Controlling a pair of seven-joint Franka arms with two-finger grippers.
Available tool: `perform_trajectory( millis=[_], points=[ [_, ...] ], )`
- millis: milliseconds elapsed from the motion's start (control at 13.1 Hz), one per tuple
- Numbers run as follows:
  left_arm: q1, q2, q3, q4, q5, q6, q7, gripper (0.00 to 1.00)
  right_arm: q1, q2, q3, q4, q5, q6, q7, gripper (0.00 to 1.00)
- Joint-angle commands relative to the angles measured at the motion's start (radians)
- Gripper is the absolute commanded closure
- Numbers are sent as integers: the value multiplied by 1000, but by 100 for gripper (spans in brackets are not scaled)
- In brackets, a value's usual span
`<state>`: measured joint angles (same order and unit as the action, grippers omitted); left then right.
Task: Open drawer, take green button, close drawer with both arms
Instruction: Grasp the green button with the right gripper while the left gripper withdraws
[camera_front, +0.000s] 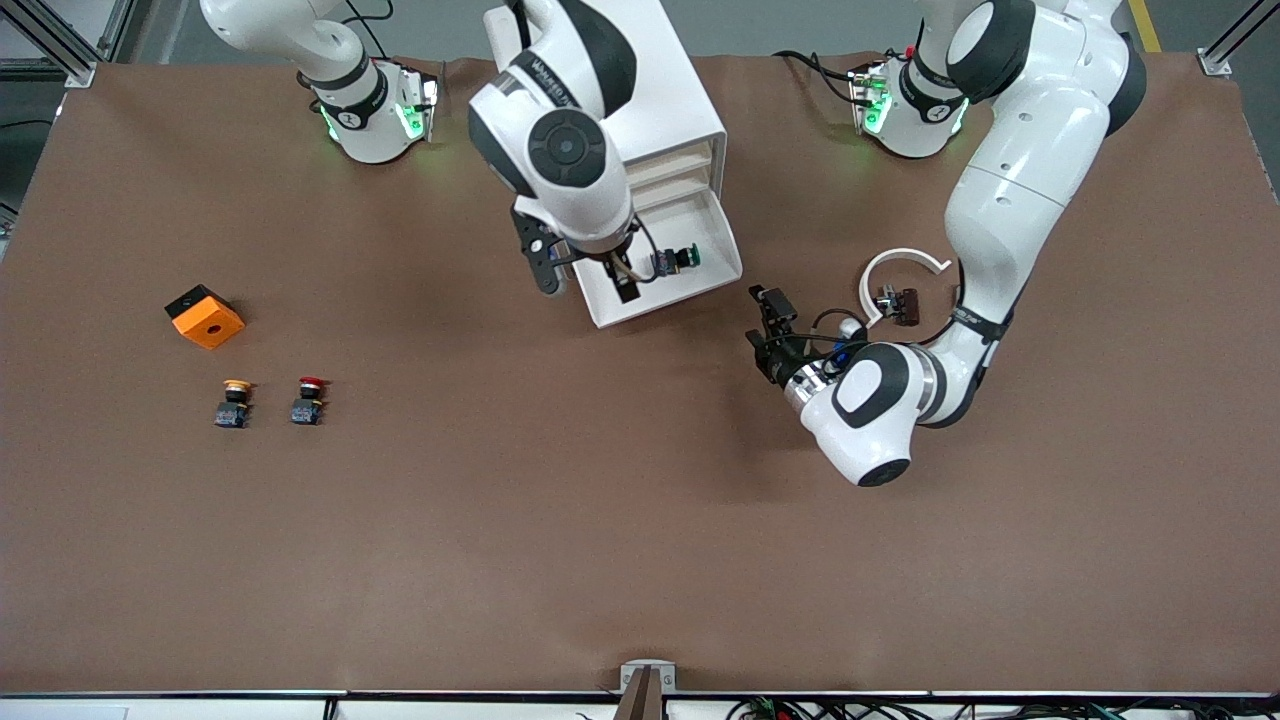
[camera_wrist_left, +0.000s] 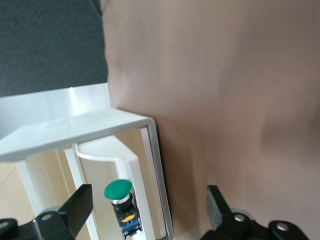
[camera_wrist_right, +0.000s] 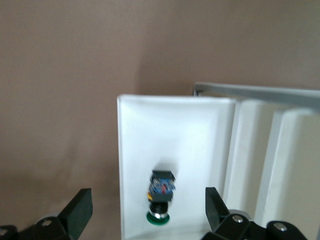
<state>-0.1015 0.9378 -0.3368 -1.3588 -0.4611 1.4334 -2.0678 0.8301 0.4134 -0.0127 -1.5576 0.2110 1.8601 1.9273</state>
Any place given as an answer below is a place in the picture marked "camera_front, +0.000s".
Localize white plastic cabinet drawer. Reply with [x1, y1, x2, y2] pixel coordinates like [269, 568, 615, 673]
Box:
[570, 190, 744, 330]
[622, 142, 715, 186]
[628, 166, 715, 211]

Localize green push button switch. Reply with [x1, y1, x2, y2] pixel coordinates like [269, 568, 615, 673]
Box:
[648, 242, 704, 280]

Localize white drawer cabinet shell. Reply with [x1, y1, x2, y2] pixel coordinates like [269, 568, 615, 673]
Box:
[483, 0, 728, 241]

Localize brown connector block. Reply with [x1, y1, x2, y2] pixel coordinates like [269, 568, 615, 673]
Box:
[875, 285, 921, 328]

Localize white curved plastic clip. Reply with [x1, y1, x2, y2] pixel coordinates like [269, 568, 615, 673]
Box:
[858, 247, 953, 331]

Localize brown table cover mat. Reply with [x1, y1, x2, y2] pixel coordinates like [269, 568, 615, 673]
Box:
[0, 55, 1280, 696]

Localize orange box with hole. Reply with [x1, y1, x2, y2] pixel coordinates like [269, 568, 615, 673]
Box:
[164, 284, 246, 351]

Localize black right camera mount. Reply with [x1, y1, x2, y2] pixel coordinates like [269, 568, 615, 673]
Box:
[512, 204, 570, 298]

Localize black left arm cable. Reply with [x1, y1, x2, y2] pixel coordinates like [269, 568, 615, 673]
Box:
[808, 258, 969, 351]

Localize black base cable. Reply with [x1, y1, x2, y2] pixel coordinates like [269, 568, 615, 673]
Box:
[773, 50, 863, 106]

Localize red push button switch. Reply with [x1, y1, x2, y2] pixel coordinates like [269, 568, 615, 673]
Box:
[290, 376, 332, 426]

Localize grey metal bracket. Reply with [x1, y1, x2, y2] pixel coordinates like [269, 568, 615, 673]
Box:
[619, 659, 677, 694]

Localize brown tapered post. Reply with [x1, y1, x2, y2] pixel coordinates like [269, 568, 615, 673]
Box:
[613, 667, 668, 720]

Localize yellow push button switch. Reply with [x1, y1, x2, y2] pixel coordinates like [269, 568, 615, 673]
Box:
[214, 378, 256, 429]

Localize aluminium frame post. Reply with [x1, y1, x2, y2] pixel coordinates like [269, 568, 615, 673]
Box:
[0, 0, 136, 89]
[1195, 0, 1280, 79]

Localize white table edge rail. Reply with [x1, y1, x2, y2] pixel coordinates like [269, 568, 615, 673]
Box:
[0, 689, 1280, 720]

